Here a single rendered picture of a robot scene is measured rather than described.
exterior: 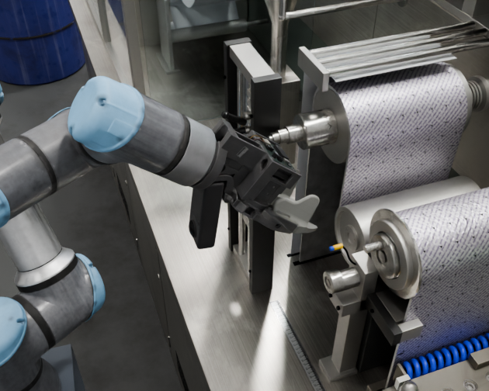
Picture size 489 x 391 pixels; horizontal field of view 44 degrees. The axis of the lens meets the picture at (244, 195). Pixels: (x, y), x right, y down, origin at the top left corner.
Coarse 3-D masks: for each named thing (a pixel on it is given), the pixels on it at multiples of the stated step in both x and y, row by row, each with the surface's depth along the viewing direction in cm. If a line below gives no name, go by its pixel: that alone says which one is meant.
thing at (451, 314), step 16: (448, 288) 96; (464, 288) 98; (480, 288) 100; (416, 304) 96; (432, 304) 98; (448, 304) 99; (464, 304) 101; (480, 304) 104; (432, 320) 101; (448, 320) 103; (464, 320) 105; (480, 320) 107; (432, 336) 105; (448, 336) 107; (464, 336) 109; (400, 352) 104; (416, 352) 106; (432, 352) 109
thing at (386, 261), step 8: (384, 232) 95; (376, 240) 96; (384, 240) 93; (392, 240) 93; (384, 248) 94; (392, 248) 92; (376, 256) 97; (384, 256) 94; (392, 256) 92; (376, 264) 98; (384, 264) 96; (392, 264) 92; (400, 264) 92; (384, 272) 96; (392, 272) 93; (400, 272) 93
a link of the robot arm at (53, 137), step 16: (64, 112) 70; (48, 128) 67; (64, 128) 68; (48, 144) 66; (64, 144) 67; (80, 144) 66; (48, 160) 65; (64, 160) 67; (80, 160) 68; (64, 176) 67; (80, 176) 70
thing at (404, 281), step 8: (376, 224) 97; (384, 224) 94; (392, 224) 93; (376, 232) 97; (392, 232) 92; (400, 232) 91; (400, 240) 91; (400, 248) 91; (408, 248) 90; (400, 256) 92; (408, 256) 90; (408, 264) 90; (408, 272) 91; (384, 280) 98; (392, 280) 96; (400, 280) 93; (408, 280) 92; (392, 288) 96; (400, 288) 94
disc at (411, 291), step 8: (384, 208) 96; (376, 216) 98; (384, 216) 96; (392, 216) 93; (400, 216) 92; (400, 224) 92; (408, 232) 90; (408, 240) 90; (416, 248) 89; (416, 256) 89; (416, 264) 90; (416, 272) 90; (416, 280) 91; (408, 288) 94; (416, 288) 91; (400, 296) 97; (408, 296) 94
